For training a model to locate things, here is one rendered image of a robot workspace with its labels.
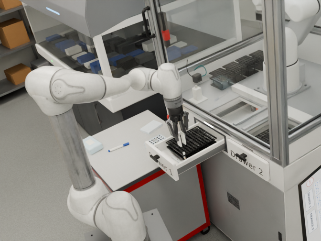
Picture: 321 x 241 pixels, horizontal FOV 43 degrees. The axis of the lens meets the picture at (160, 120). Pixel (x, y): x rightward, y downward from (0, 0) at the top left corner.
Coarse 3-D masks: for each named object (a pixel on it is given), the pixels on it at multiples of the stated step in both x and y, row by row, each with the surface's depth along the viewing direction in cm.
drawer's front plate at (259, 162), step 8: (232, 144) 209; (232, 152) 212; (240, 152) 205; (248, 152) 200; (240, 160) 209; (248, 160) 202; (256, 160) 196; (264, 160) 192; (248, 168) 205; (256, 168) 199; (264, 168) 193; (264, 176) 196
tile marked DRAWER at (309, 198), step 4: (308, 192) 159; (312, 192) 156; (304, 196) 160; (308, 196) 158; (312, 196) 155; (308, 200) 156; (312, 200) 153; (308, 204) 154; (312, 204) 152; (308, 208) 153
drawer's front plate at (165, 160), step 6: (150, 144) 221; (150, 150) 222; (156, 150) 216; (162, 156) 210; (162, 162) 214; (168, 162) 206; (162, 168) 218; (168, 168) 210; (174, 168) 204; (168, 174) 214; (174, 174) 206
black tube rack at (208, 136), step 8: (200, 128) 231; (192, 136) 231; (200, 136) 224; (208, 136) 222; (176, 144) 222; (184, 144) 221; (192, 144) 219; (200, 144) 217; (208, 144) 221; (176, 152) 221; (192, 152) 218
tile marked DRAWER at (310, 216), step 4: (312, 212) 149; (308, 216) 150; (312, 216) 148; (308, 220) 149; (312, 220) 146; (316, 220) 144; (308, 224) 148; (312, 224) 145; (316, 224) 143; (308, 228) 146; (312, 228) 144; (316, 228) 142; (308, 232) 145
